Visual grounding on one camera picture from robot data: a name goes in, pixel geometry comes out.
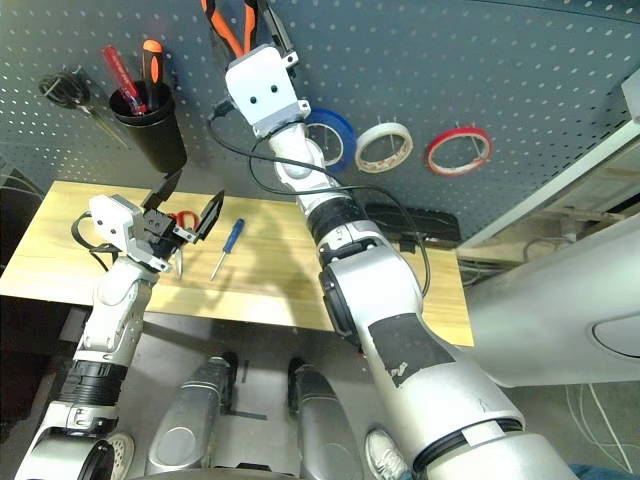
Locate white perforated shoe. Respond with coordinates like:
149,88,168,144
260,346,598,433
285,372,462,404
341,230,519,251
104,432,136,471

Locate black plastic tool case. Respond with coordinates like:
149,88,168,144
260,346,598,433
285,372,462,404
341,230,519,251
362,202,461,254

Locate white pegboard frame post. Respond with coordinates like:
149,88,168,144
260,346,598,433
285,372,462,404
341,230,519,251
459,119,640,247

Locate silver robot leg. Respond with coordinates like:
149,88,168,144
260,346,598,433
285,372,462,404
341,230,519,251
288,357,369,480
144,355,236,476

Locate dark grey pegboard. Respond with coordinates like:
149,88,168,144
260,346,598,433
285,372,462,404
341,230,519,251
0,0,640,244

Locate red handled screwdriver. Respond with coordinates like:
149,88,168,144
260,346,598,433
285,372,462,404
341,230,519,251
101,44,149,115

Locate orange black needle-nose pliers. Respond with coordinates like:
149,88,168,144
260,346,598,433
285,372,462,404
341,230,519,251
199,0,259,59

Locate white sneaker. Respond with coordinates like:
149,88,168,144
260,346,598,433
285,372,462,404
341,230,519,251
364,428,412,480

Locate blue tape roll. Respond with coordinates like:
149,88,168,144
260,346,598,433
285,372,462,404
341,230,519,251
304,107,357,174

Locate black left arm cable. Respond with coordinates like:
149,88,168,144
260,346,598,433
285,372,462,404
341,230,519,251
71,212,122,274

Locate white floor cables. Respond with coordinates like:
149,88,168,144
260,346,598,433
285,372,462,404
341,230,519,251
564,382,640,474

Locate orange black screwdriver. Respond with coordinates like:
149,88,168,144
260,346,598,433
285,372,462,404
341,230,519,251
141,39,165,111

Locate large white machine housing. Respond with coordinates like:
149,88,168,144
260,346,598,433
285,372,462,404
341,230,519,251
457,214,640,389

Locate grey cable bundle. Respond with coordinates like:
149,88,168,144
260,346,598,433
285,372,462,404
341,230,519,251
0,164,47,202

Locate red handled scissors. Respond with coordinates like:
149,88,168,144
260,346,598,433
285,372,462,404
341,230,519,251
167,210,201,280

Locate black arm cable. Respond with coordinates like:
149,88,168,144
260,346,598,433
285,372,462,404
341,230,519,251
71,212,122,274
208,102,432,296

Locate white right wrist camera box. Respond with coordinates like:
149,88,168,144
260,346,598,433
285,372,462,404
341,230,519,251
224,44,307,139

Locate red tape roll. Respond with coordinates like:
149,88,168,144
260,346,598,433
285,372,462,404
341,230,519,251
425,124,494,177

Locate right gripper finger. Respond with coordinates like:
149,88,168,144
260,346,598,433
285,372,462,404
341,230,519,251
255,0,294,51

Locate blue handled screwdriver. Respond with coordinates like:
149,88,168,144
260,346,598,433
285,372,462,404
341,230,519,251
209,218,246,282

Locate black cup holder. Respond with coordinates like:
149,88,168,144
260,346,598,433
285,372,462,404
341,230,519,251
108,82,189,174

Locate silver right robot leg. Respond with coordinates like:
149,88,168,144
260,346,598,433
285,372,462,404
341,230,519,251
288,357,369,480

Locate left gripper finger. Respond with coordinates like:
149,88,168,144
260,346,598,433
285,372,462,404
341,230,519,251
141,169,184,211
194,189,226,245

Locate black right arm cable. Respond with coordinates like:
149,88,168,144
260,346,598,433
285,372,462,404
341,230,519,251
208,102,432,296

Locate black handled scissors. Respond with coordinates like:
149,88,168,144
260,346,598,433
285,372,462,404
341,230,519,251
38,67,129,149

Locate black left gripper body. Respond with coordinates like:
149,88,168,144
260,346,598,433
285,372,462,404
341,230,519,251
132,208,199,274

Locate silver left robot leg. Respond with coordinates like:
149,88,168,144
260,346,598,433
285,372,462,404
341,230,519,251
144,355,236,476

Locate blue jeans leg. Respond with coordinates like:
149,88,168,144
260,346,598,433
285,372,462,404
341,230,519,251
569,462,640,480

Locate white tape roll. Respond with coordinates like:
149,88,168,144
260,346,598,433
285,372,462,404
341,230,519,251
354,122,414,174

